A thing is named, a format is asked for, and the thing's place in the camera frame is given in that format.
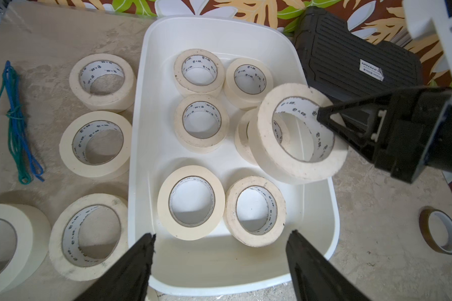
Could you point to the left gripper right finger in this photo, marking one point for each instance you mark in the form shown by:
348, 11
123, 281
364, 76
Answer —
313, 277

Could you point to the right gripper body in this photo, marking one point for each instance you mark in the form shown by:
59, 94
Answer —
416, 133

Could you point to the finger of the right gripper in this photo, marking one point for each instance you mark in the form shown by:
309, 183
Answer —
364, 123

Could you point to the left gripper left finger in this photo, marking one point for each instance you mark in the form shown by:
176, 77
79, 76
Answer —
128, 278

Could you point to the masking tape roll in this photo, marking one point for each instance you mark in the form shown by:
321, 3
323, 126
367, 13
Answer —
247, 82
255, 212
191, 203
303, 103
241, 137
201, 123
198, 71
32, 230
67, 256
80, 132
90, 68

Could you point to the white plastic storage box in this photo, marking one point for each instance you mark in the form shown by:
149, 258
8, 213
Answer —
217, 264

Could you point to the black plastic tool case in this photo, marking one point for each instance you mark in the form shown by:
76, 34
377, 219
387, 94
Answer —
343, 66

